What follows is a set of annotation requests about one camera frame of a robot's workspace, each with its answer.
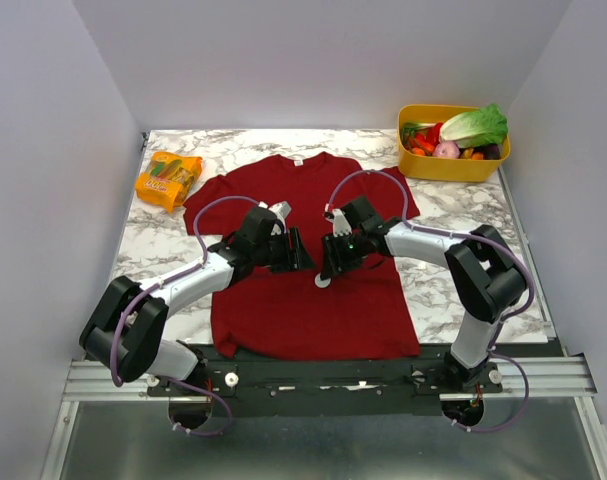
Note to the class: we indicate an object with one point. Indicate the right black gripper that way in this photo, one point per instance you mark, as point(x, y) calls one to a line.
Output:
point(336, 252)

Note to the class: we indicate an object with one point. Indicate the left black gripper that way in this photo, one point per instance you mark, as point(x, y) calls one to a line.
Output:
point(296, 259)

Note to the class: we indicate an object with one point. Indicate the red t-shirt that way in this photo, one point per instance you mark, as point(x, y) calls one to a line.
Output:
point(360, 315)

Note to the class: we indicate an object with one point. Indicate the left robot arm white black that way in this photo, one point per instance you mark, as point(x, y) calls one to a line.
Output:
point(125, 330)

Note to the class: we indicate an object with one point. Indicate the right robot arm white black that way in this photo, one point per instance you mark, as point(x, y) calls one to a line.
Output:
point(489, 279)

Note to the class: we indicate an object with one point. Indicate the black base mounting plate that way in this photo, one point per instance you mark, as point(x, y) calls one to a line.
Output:
point(256, 386)

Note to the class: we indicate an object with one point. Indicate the yellow plastic bin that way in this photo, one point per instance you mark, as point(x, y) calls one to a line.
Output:
point(474, 164)

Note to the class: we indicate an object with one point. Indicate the orange snack packet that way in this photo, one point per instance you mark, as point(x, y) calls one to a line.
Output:
point(168, 179)

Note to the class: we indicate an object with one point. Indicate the toy pink onion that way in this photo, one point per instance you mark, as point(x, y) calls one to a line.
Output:
point(447, 149)

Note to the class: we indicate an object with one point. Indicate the toy red pepper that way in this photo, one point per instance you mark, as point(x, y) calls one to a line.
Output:
point(427, 135)

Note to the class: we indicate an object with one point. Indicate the toy lettuce head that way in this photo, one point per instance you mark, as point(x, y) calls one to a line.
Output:
point(483, 126)

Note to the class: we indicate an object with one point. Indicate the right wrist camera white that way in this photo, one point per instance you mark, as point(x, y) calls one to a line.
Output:
point(340, 225)

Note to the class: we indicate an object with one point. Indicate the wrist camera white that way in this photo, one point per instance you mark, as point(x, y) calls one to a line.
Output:
point(280, 209)
point(340, 225)

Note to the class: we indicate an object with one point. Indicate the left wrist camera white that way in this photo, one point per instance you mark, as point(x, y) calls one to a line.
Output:
point(280, 209)

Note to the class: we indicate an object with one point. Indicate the aluminium rail frame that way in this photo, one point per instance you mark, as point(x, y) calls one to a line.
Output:
point(530, 416)

